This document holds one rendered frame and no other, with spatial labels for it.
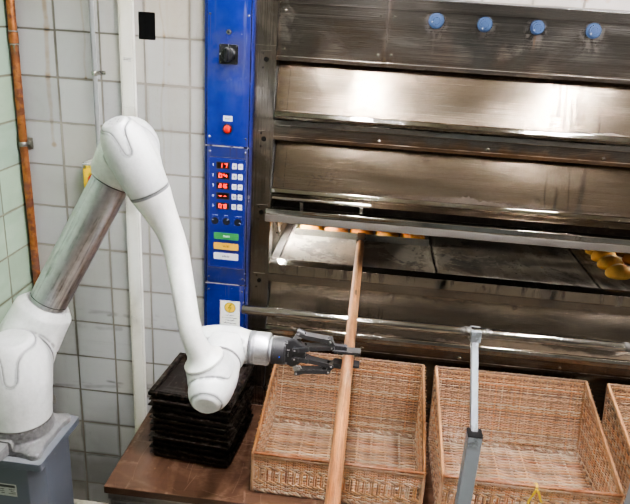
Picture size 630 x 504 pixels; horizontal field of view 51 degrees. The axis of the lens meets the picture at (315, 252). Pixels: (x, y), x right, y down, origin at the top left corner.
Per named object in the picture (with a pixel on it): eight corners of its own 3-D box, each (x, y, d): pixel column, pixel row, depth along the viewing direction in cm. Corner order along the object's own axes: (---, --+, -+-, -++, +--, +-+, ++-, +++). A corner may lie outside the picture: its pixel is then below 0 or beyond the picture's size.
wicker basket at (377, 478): (273, 408, 256) (276, 345, 246) (418, 425, 251) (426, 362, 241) (247, 492, 210) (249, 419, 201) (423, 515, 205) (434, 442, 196)
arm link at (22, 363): (-23, 438, 153) (-34, 355, 146) (-9, 396, 170) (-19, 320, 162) (51, 430, 158) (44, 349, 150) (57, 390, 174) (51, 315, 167)
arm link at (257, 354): (253, 353, 181) (274, 356, 181) (246, 370, 173) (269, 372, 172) (254, 324, 178) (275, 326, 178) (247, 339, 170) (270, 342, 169)
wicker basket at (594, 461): (424, 426, 251) (432, 362, 241) (574, 442, 247) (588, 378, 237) (433, 516, 205) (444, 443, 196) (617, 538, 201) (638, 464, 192)
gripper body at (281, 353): (274, 328, 177) (308, 332, 176) (273, 356, 180) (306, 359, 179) (269, 341, 170) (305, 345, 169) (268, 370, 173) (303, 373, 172)
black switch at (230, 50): (219, 63, 212) (219, 28, 208) (237, 64, 212) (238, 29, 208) (216, 64, 209) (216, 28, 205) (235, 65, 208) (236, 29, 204)
